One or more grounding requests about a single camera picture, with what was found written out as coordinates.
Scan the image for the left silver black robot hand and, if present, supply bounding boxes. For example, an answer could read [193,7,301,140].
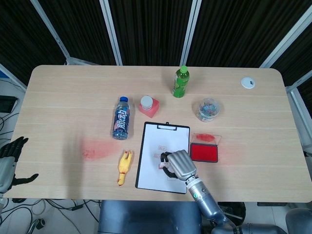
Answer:
[0,136,39,195]

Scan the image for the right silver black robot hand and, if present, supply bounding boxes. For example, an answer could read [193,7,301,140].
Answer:
[160,150,197,182]

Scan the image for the black clipboard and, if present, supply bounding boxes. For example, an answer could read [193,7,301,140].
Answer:
[135,121,191,195]

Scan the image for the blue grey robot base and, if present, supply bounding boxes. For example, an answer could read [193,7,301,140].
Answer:
[98,200,208,234]

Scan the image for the red ink pad clear lid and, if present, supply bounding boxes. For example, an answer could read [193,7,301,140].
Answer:
[190,133,223,163]

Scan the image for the white stamped paper sheet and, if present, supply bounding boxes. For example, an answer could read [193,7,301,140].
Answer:
[136,123,190,194]

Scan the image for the yellow rubber chicken toy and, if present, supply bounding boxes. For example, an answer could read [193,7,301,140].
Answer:
[116,150,134,187]

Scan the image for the clear jar of clips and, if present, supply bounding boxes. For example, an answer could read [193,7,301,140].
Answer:
[194,97,224,122]

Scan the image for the red square bottle white cap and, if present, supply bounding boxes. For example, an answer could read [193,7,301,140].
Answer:
[138,96,161,119]

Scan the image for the black device box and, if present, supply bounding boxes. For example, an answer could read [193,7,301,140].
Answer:
[0,96,19,113]

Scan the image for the black caster wheel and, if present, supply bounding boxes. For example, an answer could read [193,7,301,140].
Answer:
[33,218,47,231]

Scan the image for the black waste bin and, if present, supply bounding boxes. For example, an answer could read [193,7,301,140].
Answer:
[216,201,247,226]

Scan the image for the blue label drink bottle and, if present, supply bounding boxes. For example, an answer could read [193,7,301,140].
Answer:
[112,96,134,141]

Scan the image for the green tea bottle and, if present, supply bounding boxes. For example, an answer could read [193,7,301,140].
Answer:
[172,65,191,98]

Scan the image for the black fabric partition panel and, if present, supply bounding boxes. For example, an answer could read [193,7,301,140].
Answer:
[187,0,312,68]
[108,0,194,66]
[0,0,66,86]
[38,0,118,65]
[270,24,312,86]

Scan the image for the black floor cable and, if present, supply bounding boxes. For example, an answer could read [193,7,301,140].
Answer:
[12,198,99,213]

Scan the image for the white round cable grommet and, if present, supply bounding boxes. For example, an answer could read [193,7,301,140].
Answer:
[240,77,256,90]

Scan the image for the white partition frame post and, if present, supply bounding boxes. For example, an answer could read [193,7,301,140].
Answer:
[99,0,123,66]
[258,11,312,68]
[30,0,71,64]
[180,0,202,66]

